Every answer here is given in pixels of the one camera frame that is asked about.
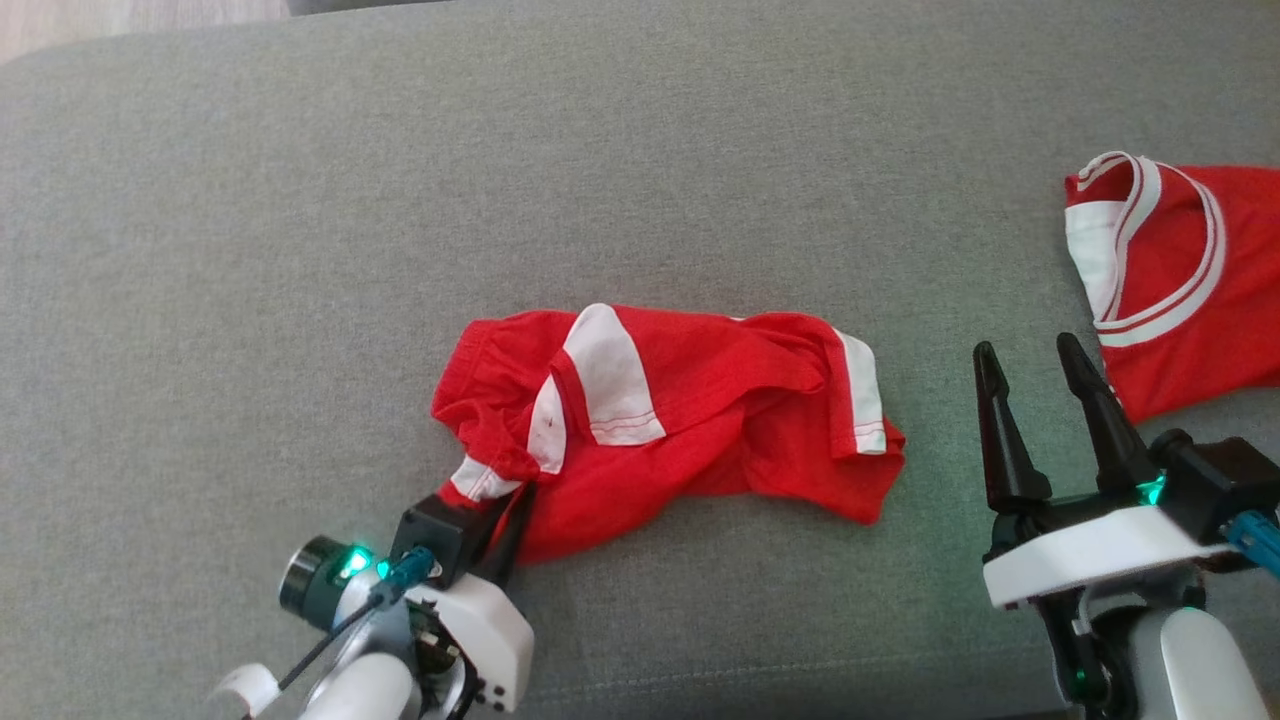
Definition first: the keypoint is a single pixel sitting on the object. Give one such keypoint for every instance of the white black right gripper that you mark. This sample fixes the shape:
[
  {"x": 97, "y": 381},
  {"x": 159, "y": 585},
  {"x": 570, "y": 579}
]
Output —
[{"x": 1090, "y": 555}]

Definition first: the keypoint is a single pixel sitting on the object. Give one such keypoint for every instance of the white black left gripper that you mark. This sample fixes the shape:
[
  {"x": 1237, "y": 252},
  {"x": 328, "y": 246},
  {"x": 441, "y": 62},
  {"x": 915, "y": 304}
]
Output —
[{"x": 490, "y": 630}]

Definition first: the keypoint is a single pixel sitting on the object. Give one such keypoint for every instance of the red white sleeveless jersey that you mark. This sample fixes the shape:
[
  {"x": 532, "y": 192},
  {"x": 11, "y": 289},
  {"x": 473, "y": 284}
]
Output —
[{"x": 1200, "y": 300}]

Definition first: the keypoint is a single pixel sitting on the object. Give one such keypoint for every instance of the red white printed shorts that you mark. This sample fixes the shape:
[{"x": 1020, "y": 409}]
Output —
[{"x": 700, "y": 420}]

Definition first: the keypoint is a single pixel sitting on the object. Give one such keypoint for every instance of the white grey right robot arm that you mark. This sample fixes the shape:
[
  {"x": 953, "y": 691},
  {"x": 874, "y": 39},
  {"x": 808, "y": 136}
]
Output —
[{"x": 1190, "y": 670}]

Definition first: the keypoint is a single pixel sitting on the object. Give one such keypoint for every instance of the grey fabric sofa ottoman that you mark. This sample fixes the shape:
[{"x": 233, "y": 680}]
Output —
[{"x": 600, "y": 150}]

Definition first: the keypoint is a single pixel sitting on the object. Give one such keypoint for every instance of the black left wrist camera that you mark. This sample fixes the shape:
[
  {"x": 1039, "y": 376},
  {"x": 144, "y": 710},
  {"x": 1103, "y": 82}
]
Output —
[{"x": 440, "y": 535}]

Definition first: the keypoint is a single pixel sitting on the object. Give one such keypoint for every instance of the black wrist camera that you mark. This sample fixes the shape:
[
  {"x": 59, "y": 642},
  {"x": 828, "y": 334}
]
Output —
[
  {"x": 440, "y": 535},
  {"x": 1210, "y": 480}
]

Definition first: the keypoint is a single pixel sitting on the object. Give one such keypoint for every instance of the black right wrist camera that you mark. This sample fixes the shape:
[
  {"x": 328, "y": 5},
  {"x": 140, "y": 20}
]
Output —
[{"x": 1210, "y": 480}]

